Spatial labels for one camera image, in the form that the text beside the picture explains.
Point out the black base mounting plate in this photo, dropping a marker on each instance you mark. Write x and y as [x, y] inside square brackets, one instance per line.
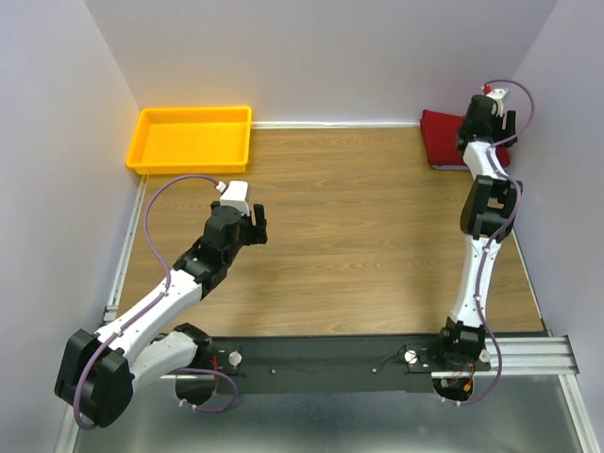
[331, 364]

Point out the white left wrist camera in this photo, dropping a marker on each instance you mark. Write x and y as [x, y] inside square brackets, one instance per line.
[236, 195]

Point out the red t shirt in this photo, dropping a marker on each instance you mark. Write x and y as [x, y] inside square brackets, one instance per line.
[438, 131]

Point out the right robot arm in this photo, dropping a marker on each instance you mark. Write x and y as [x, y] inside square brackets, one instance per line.
[486, 221]

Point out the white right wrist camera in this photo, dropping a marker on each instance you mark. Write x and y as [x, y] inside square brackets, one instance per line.
[498, 95]

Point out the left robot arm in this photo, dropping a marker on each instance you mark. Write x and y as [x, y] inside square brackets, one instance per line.
[100, 372]

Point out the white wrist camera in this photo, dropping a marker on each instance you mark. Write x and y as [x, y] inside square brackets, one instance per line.
[498, 95]
[236, 195]

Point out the yellow plastic bin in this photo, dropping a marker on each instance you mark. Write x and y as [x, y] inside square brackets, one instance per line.
[187, 140]

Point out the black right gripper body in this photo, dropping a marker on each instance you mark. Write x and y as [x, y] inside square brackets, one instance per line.
[493, 125]

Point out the folded lavender t shirt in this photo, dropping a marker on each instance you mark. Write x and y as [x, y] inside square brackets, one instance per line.
[454, 167]

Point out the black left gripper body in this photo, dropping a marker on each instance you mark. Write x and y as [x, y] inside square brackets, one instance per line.
[244, 235]

